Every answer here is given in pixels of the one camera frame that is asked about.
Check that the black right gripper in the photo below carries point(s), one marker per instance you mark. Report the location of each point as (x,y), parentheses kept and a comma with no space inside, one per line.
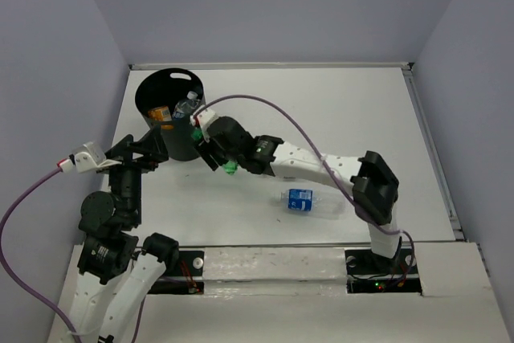
(206,152)

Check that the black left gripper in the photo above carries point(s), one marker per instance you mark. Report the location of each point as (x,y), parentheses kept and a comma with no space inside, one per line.
(152,144)

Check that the green plastic bottle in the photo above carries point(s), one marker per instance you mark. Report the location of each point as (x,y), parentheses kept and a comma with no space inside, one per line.
(230,167)

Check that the orange juice bottle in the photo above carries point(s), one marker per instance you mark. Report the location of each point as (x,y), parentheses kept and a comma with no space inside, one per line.
(162,114)

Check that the clear bottle blue-green label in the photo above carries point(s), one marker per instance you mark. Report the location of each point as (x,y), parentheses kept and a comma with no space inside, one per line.
(181,110)

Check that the clear crushed label-less bottle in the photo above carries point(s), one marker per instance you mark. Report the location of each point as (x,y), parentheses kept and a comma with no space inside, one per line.
(192,100)

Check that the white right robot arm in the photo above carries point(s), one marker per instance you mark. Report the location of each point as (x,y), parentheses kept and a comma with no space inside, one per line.
(367,182)

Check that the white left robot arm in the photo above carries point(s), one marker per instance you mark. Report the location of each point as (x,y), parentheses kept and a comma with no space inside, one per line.
(113,278)

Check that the black plastic bin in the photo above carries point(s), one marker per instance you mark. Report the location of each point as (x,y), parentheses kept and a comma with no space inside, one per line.
(166,88)

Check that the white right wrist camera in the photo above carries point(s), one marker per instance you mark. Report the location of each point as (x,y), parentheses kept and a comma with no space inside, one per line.
(202,119)

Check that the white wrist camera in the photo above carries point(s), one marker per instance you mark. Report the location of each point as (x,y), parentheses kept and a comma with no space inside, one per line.
(202,119)
(88,157)

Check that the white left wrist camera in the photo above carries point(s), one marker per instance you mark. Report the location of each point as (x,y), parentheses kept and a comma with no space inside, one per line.
(88,157)

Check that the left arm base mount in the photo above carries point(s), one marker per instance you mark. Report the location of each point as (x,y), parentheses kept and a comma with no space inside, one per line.
(185,278)

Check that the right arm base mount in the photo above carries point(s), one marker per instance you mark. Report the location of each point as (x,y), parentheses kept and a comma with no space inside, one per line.
(368,273)

